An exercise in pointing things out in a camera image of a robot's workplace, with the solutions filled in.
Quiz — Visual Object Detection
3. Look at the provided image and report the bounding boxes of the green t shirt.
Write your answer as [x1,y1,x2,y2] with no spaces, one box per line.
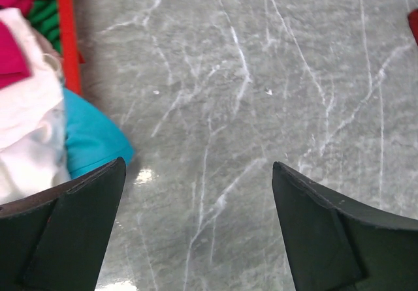
[27,0,62,54]

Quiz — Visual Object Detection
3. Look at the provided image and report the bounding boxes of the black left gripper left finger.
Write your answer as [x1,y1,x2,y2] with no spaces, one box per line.
[1,157,126,291]

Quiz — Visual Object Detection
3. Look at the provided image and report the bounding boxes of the dark red t shirt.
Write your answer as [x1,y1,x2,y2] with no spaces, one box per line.
[408,8,418,44]

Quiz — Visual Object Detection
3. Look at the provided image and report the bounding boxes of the red plastic bin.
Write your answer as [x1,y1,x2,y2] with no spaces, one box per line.
[57,0,84,96]

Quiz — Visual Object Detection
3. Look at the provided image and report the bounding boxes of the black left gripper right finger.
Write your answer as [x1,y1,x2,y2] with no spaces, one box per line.
[272,162,417,291]

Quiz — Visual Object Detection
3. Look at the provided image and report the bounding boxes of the turquoise t shirt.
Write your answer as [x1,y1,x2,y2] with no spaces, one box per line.
[63,88,134,179]

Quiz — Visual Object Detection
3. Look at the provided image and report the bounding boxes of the pink t shirt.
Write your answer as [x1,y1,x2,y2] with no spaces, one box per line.
[1,0,35,88]

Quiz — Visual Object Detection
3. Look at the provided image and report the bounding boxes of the white t shirt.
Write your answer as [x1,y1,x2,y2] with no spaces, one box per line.
[1,8,70,204]

